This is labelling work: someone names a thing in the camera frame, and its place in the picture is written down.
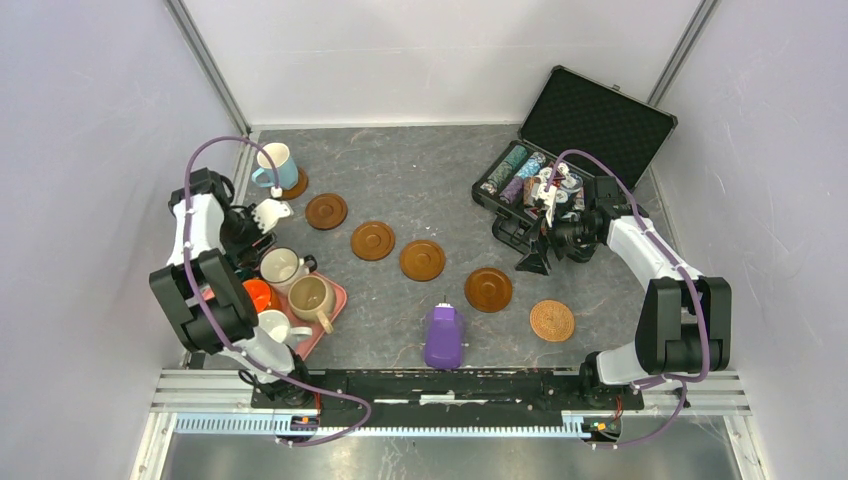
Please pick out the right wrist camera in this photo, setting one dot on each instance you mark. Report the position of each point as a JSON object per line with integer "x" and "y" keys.
{"x": 545, "y": 196}

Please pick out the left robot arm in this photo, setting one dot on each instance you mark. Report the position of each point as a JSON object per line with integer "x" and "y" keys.
{"x": 218, "y": 245}

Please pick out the black poker chip case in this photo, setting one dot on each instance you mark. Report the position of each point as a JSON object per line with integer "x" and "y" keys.
{"x": 572, "y": 111}

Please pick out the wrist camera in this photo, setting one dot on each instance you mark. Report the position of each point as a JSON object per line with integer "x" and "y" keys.
{"x": 267, "y": 214}
{"x": 545, "y": 196}

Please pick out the beige mug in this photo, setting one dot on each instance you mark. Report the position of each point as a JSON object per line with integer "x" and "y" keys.
{"x": 313, "y": 299}

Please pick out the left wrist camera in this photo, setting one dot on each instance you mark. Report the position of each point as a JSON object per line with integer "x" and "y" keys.
{"x": 267, "y": 214}

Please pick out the orange mug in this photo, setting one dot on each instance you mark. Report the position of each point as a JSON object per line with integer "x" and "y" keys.
{"x": 263, "y": 295}

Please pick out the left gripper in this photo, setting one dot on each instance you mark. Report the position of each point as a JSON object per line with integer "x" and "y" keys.
{"x": 246, "y": 256}

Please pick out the brown wooden coaster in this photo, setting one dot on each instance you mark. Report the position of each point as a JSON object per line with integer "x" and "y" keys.
{"x": 372, "y": 241}
{"x": 422, "y": 260}
{"x": 299, "y": 188}
{"x": 488, "y": 290}
{"x": 326, "y": 211}

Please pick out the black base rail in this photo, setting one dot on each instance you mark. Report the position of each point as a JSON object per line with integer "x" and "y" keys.
{"x": 426, "y": 398}

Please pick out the woven rattan coaster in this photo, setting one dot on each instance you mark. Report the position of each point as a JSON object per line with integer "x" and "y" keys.
{"x": 552, "y": 321}

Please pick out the light blue mug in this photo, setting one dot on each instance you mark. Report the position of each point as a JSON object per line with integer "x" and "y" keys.
{"x": 275, "y": 163}

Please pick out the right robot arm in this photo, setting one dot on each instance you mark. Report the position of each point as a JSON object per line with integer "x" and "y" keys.
{"x": 684, "y": 328}

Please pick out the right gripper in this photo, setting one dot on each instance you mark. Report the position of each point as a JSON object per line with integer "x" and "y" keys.
{"x": 536, "y": 258}

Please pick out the white mug dark handle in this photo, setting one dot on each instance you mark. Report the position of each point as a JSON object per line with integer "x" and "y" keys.
{"x": 282, "y": 267}

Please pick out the purple plastic box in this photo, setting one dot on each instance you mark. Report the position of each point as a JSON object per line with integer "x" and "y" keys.
{"x": 445, "y": 338}

